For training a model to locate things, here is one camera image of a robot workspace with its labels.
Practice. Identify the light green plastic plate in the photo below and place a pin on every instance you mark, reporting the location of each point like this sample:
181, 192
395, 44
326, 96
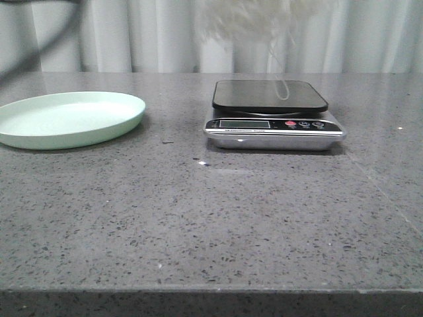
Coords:
69, 120

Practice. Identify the white pleated curtain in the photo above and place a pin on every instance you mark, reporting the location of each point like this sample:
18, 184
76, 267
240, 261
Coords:
159, 36

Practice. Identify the black silver kitchen scale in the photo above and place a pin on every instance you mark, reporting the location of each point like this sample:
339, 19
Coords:
270, 115

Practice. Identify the white vermicelli noodle bundle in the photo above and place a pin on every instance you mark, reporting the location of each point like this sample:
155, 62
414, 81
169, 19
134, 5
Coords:
273, 37

